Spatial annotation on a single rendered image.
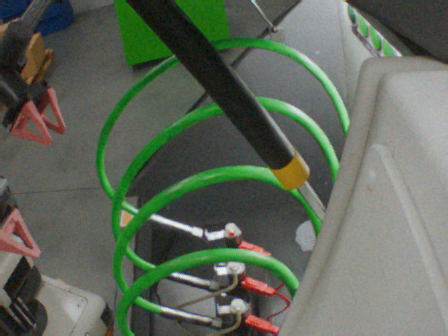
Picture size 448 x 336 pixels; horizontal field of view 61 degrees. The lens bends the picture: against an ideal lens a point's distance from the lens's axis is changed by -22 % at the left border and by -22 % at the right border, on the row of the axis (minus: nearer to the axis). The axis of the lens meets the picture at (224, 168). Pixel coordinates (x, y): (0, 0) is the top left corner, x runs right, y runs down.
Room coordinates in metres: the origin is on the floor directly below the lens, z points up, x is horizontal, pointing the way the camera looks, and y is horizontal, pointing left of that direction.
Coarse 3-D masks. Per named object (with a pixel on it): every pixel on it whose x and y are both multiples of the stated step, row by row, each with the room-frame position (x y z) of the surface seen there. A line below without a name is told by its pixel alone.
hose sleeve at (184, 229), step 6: (156, 216) 0.54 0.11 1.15; (162, 216) 0.55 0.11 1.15; (150, 222) 0.54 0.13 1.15; (156, 222) 0.54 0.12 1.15; (162, 222) 0.54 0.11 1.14; (168, 222) 0.54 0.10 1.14; (174, 222) 0.54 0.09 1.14; (180, 222) 0.55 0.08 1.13; (168, 228) 0.54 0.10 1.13; (174, 228) 0.54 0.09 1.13; (180, 228) 0.54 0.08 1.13; (186, 228) 0.54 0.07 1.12; (192, 228) 0.54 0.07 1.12; (186, 234) 0.53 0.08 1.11
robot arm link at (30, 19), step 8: (40, 0) 0.93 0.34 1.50; (48, 0) 0.95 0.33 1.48; (56, 0) 1.06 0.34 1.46; (64, 0) 1.06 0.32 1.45; (32, 8) 0.88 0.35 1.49; (40, 8) 0.90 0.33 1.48; (24, 16) 0.84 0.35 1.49; (32, 16) 0.85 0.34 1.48; (40, 16) 0.87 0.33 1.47; (32, 24) 0.83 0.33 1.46
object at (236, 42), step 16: (224, 48) 0.53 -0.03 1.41; (272, 48) 0.52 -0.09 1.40; (288, 48) 0.53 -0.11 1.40; (160, 64) 0.54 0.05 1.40; (176, 64) 0.53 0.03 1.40; (304, 64) 0.52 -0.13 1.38; (144, 80) 0.54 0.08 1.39; (320, 80) 0.52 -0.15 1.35; (128, 96) 0.54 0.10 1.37; (336, 96) 0.52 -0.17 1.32; (112, 112) 0.54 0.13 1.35; (96, 160) 0.54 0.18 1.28; (112, 192) 0.55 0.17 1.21; (128, 208) 0.54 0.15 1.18
